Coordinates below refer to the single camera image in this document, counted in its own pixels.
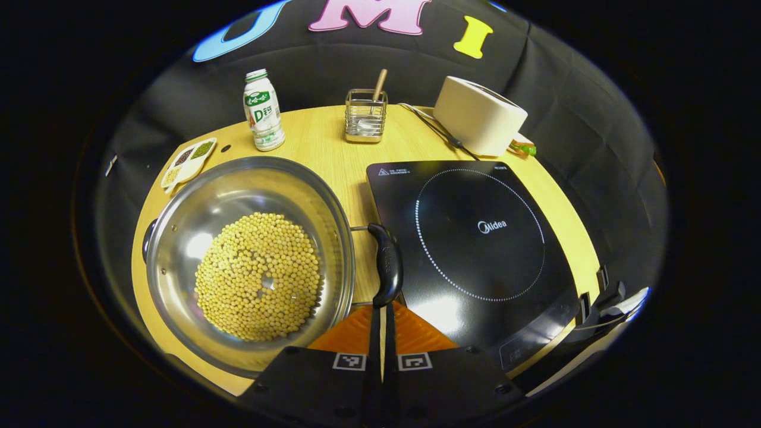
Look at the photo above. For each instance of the small orange and green packet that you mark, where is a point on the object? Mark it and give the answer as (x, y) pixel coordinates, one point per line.
(523, 148)

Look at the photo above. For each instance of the pile of yellow soybeans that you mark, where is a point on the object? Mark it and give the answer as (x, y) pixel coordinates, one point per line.
(255, 279)

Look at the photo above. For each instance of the white toaster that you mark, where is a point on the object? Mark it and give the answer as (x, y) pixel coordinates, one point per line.
(475, 116)

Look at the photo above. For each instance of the white drink bottle green label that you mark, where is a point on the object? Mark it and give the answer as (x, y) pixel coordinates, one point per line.
(261, 113)

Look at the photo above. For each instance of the white divided dish of beans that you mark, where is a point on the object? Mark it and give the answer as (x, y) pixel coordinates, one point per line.
(189, 166)

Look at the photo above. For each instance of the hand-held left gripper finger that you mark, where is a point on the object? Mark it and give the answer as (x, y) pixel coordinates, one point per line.
(389, 356)
(374, 356)

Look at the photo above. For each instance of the black induction cooktop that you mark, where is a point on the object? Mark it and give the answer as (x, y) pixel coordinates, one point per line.
(452, 249)

